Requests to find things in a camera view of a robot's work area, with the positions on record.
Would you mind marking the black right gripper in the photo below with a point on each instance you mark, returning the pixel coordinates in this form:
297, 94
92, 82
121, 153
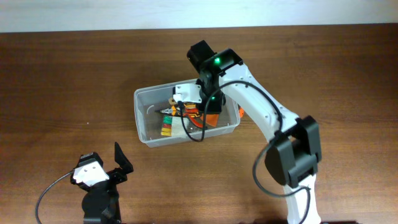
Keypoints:
213, 107

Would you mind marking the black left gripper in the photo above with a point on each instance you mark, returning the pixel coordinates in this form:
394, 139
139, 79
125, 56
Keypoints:
117, 173

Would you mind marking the wooden handled orange scraper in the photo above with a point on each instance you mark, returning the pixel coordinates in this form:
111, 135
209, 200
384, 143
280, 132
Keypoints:
211, 119

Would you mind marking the orange black long-nose pliers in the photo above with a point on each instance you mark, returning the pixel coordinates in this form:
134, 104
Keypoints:
174, 110

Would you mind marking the clear screwdriver bit case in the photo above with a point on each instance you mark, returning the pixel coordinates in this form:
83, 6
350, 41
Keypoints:
173, 127

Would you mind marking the clear plastic storage container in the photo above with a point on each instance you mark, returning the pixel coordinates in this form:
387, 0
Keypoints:
149, 100

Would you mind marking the orange perforated plastic bar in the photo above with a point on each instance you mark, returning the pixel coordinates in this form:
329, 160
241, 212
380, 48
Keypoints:
241, 112

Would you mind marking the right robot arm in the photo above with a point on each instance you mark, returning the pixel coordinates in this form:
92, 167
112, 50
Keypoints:
288, 165

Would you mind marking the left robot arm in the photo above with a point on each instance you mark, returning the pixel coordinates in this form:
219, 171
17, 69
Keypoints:
101, 203

